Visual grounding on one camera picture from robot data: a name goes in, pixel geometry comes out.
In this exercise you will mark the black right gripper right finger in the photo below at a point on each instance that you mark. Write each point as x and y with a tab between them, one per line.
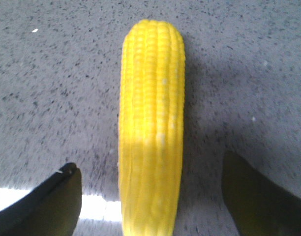
258	206

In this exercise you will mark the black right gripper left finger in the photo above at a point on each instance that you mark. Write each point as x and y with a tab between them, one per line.
50	209

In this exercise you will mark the yellow corn cob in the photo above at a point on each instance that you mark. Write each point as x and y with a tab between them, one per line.
152	94

